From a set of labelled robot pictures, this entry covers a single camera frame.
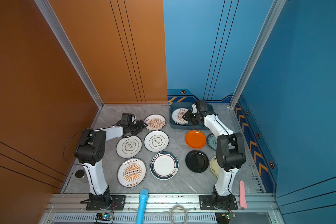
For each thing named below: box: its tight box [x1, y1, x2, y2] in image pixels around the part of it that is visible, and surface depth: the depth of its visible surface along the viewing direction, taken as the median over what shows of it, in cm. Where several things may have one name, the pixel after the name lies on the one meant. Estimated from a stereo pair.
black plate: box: [185, 149, 210, 174], surface depth 88 cm
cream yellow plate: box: [210, 155, 222, 178], surface depth 86 cm
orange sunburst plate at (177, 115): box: [171, 107, 190, 126], surface depth 114 cm
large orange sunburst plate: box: [116, 157, 147, 189], surface depth 85 cm
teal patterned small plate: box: [206, 133, 218, 151], surface depth 98 cm
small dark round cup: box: [74, 169, 85, 179], surface depth 76 cm
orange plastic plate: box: [184, 130, 207, 149], surface depth 99 cm
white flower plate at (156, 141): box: [143, 130, 170, 153], surface depth 98 cm
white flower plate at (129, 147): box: [115, 135, 143, 159], surface depth 96 cm
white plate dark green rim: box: [149, 151, 180, 181], surface depth 87 cm
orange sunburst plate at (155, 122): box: [144, 113, 167, 131], surface depth 111 cm
